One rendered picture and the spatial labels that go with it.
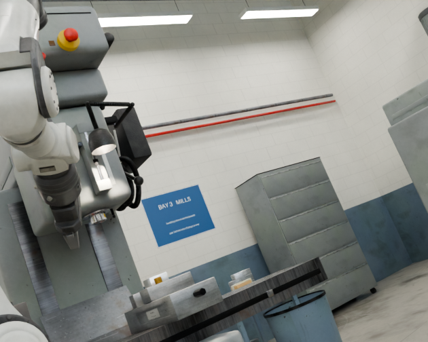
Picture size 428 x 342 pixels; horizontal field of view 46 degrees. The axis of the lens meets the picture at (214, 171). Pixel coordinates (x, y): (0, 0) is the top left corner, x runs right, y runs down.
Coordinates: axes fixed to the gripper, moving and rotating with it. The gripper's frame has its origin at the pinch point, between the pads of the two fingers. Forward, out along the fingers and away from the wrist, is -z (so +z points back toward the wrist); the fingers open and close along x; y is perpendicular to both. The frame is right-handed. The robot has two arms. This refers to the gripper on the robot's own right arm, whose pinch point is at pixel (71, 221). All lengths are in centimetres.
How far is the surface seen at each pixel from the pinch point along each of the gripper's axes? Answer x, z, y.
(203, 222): 323, -438, -91
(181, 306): -12.7, -26.4, -22.2
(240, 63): 576, -377, -205
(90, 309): 15, -66, 7
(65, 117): 42.2, -3.3, 1.2
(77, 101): 46.5, -1.4, -2.9
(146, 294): -2.8, -33.8, -13.7
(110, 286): 23, -68, -1
